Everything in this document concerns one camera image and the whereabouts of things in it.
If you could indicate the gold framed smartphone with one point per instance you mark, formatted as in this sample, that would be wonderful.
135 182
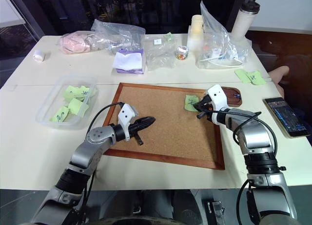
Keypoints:
287 117

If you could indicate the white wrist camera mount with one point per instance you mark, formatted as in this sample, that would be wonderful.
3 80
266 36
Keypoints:
125 116
218 95

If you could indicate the crumpled clear plastic bag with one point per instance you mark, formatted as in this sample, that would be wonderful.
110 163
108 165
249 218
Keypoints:
114 34

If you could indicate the blue pushpin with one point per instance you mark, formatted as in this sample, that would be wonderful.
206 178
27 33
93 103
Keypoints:
237 96

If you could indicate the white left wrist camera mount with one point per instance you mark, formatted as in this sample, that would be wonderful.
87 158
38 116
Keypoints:
125 116

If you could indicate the dark rounded shape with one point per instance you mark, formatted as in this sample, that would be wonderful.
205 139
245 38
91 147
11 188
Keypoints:
185 208

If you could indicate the cream plastic container stack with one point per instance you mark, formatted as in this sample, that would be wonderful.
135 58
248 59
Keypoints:
196 29

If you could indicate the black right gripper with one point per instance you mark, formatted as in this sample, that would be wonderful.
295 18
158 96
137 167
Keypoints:
209 109

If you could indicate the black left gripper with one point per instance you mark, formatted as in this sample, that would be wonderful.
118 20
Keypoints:
135 128

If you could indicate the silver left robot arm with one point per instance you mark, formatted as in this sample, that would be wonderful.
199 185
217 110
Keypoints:
97 137

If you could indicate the white tape roll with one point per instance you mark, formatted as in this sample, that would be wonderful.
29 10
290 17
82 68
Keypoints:
39 55

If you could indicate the clear zip plastic bag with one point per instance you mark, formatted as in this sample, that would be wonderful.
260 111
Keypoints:
158 55

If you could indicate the small jar of pushpins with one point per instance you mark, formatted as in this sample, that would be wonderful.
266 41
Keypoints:
182 54

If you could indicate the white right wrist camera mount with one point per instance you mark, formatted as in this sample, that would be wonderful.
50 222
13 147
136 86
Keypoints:
218 95

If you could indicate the bag of pink items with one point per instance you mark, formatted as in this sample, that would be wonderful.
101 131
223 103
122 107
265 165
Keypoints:
73 43

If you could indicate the wood framed cork board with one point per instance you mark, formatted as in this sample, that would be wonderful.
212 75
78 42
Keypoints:
165 127

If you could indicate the white tumbler with black lid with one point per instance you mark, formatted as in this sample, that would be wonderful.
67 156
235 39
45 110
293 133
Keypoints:
243 22

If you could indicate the crumpled green note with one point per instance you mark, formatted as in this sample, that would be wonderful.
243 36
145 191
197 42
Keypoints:
168 36

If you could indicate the large clear plastic bag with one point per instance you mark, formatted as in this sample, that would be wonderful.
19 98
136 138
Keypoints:
219 39

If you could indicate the clear plastic box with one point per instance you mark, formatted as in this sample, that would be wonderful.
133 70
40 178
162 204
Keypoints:
48 108

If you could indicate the green sticky note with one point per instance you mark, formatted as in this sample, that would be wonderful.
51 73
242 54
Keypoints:
256 78
87 92
240 75
61 115
190 101
76 106
70 92

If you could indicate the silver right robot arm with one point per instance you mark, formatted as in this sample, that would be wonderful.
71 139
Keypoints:
253 137

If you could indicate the black box with silver plate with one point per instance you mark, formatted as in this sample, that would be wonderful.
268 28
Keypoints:
214 206

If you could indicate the brown wooden tray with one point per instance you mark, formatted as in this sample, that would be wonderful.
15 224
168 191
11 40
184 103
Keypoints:
232 101

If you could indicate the purple tissue pack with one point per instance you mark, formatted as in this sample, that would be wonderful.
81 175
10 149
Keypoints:
126 60

